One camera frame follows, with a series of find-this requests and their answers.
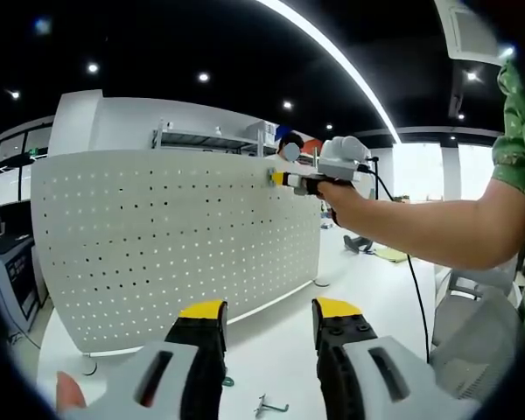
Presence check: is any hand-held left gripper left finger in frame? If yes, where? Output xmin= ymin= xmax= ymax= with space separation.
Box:
xmin=85 ymin=299 xmax=228 ymax=420

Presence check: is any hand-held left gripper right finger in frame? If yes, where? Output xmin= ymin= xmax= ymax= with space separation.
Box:
xmin=311 ymin=297 xmax=478 ymax=420

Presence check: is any white perforated mounting plate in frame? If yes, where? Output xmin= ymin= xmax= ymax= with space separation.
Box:
xmin=30 ymin=148 xmax=332 ymax=377

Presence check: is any grey metal hook assembly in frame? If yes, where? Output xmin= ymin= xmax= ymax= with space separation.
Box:
xmin=253 ymin=393 xmax=291 ymax=416

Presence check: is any person's right hand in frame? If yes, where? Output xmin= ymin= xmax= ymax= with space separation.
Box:
xmin=315 ymin=177 xmax=361 ymax=225

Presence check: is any person's left hand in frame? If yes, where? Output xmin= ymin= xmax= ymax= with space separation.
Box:
xmin=55 ymin=371 xmax=88 ymax=413

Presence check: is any grey mesh office chair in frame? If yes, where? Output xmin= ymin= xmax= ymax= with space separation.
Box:
xmin=428 ymin=265 xmax=525 ymax=402

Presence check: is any black curved object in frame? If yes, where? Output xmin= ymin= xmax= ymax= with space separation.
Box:
xmin=342 ymin=234 xmax=371 ymax=255

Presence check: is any long ceiling strip light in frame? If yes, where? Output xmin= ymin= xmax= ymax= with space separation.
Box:
xmin=255 ymin=0 xmax=403 ymax=144

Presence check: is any metal shelf rack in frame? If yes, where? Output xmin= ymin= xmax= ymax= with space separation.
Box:
xmin=151 ymin=116 xmax=282 ymax=158

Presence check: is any yellow paper sheet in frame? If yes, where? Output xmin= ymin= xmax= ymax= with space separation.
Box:
xmin=373 ymin=246 xmax=411 ymax=264

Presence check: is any group of ceiling spotlights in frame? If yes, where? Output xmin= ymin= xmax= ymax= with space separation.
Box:
xmin=8 ymin=62 xmax=478 ymax=131

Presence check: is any dark grey cabinet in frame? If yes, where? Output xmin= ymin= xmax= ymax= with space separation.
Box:
xmin=0 ymin=235 xmax=41 ymax=334

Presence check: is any person's green patterned shirt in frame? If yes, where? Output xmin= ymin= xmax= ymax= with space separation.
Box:
xmin=491 ymin=55 xmax=525 ymax=334

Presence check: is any ceiling air conditioner vent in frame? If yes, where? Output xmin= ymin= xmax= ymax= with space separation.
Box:
xmin=434 ymin=0 xmax=509 ymax=63

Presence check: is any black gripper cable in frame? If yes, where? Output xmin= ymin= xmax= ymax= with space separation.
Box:
xmin=366 ymin=163 xmax=431 ymax=365

